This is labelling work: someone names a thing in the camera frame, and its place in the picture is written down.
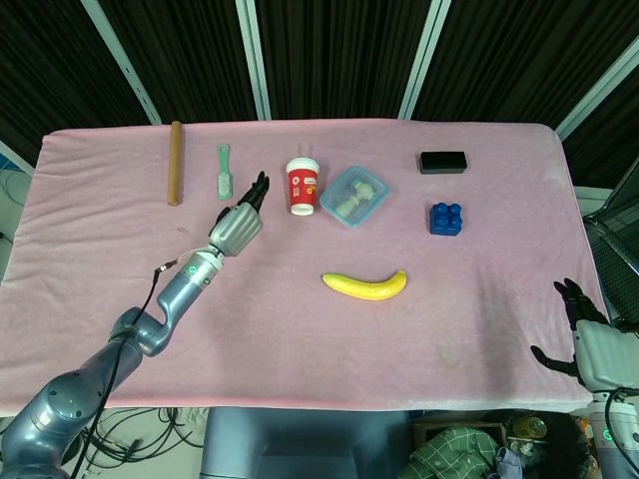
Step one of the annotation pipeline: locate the black rectangular tray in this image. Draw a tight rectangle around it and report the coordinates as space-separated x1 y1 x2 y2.
417 151 470 176

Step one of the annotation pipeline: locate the yellow bottle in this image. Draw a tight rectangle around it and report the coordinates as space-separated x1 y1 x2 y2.
508 416 549 443

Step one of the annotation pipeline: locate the brown wooden rolling pin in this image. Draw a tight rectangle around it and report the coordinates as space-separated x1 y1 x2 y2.
166 121 186 207

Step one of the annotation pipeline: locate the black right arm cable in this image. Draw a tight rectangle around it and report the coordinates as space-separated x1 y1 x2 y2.
603 385 639 473

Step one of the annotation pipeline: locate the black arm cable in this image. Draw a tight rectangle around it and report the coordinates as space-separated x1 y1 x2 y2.
69 258 194 479
603 385 639 473

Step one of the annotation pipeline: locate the black bag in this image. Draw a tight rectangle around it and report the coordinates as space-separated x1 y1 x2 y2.
523 411 593 479

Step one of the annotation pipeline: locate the red paper cup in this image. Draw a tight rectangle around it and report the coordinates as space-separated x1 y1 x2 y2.
285 157 320 217

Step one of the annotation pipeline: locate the pink table cloth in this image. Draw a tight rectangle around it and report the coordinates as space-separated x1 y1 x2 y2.
0 118 611 414

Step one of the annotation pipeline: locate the green checked cloth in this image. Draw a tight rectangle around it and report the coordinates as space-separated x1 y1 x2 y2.
401 426 505 479

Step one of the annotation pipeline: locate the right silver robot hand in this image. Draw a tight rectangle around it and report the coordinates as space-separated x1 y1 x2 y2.
529 277 639 395

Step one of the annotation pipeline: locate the clear container with blue lid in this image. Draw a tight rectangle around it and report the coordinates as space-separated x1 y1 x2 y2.
319 165 391 231

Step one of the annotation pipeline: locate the white frame post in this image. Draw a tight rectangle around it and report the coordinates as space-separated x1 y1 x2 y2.
555 37 639 141
397 0 452 121
234 0 273 121
0 139 36 175
79 0 164 126

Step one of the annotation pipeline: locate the yellow banana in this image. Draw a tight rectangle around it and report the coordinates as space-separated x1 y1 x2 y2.
320 269 408 301

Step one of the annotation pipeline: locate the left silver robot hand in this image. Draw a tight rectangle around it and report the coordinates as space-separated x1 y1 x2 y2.
207 171 272 258

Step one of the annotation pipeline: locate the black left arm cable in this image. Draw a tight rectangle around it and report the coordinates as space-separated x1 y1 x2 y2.
69 258 194 479

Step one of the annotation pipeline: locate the blue toy building block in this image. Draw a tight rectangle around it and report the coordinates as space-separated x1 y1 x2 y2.
427 201 466 237

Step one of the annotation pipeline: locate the grey robot torso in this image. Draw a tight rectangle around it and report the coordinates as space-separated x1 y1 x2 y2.
202 406 415 479

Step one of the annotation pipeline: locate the green plastic brush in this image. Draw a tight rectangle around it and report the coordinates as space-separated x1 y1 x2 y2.
216 143 235 202

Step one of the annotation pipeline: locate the black floor cable bundle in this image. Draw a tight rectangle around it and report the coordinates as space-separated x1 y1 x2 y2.
64 406 206 473

